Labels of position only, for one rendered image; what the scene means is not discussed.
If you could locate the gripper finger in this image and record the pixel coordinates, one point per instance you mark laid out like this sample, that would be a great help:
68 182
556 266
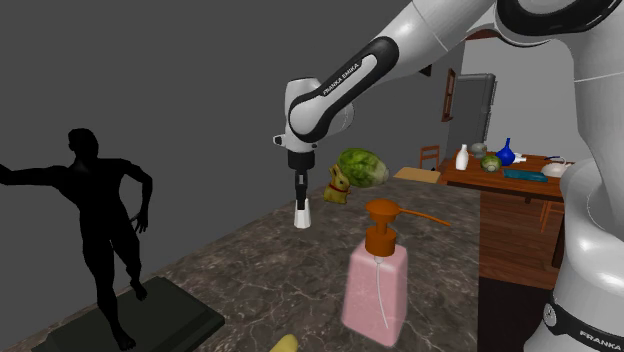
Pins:
301 190

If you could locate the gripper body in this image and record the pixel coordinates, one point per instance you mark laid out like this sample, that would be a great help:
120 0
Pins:
300 161

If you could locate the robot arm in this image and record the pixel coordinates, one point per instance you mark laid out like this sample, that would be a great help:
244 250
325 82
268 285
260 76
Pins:
429 29

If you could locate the small white bottle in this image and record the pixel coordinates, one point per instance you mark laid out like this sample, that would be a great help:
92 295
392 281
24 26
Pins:
302 219

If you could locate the gold rabbit figure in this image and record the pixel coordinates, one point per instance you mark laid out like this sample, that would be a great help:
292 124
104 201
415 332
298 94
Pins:
337 190

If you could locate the green cabbage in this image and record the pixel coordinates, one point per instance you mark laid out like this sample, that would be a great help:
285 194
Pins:
363 168

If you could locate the pink soap dispenser orange pump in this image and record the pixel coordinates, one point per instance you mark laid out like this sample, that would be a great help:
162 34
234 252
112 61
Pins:
373 287

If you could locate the wooden chair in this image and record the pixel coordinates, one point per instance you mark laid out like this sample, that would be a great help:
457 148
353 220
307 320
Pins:
430 157

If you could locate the yellow banana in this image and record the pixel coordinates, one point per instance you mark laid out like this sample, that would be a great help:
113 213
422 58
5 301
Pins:
285 344

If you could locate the grey refrigerator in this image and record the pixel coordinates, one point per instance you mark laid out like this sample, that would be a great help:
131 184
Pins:
470 112

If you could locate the black human figure statue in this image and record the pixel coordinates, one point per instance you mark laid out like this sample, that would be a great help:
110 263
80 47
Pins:
100 195

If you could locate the wooden dining table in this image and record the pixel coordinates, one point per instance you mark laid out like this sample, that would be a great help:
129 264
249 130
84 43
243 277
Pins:
507 185

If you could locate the brown framed wall picture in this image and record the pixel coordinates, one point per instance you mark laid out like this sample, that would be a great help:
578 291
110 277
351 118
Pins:
449 95

